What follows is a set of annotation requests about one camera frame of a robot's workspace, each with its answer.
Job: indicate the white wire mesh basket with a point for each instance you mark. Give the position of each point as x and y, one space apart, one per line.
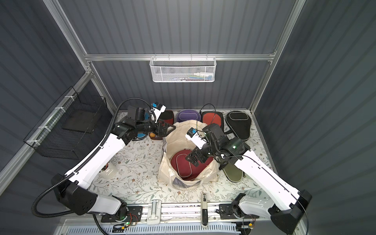
163 71

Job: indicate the markers in white basket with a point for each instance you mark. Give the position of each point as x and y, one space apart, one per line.
198 76

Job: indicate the white clamp on rail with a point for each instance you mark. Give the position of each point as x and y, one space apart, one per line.
154 212

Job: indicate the blue paddle case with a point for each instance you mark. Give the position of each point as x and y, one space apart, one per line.
141 136

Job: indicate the maroon paddle case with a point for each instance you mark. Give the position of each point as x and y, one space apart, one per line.
186 170

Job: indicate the white black handheld tool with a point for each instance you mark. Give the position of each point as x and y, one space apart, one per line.
204 210

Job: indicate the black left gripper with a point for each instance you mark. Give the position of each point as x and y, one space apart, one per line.
160 128

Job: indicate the black paddle case white piping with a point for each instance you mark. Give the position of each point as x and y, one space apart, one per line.
239 124

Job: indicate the green paddle case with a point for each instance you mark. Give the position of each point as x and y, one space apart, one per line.
233 173

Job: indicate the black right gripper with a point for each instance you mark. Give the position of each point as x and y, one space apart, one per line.
201 152

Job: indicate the purple paddle case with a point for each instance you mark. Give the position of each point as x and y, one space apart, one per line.
188 114

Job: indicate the red black mesh paddle set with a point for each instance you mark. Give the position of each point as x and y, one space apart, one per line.
168 117

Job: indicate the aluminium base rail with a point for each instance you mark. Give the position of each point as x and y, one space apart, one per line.
176 214

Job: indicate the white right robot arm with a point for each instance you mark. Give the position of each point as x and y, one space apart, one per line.
286 205

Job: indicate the clear ping pong paddle set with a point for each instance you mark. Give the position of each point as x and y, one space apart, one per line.
210 117

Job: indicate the cream canvas tote bag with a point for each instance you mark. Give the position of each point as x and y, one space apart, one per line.
175 142

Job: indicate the black wire basket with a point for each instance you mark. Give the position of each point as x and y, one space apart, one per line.
73 129

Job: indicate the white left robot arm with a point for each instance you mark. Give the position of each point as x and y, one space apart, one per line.
72 188

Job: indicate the white cup with pens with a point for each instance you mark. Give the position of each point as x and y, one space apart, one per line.
108 172

